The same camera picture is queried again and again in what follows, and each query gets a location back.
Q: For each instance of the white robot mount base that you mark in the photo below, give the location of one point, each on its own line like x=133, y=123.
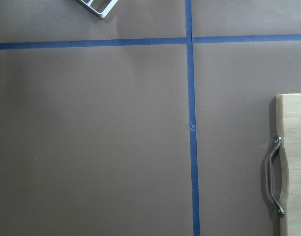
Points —
x=100, y=8

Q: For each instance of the metal cutting board handle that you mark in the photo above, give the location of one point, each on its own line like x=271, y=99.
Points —
x=276, y=145

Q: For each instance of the wooden cutting board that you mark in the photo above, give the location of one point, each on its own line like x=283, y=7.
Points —
x=288, y=126

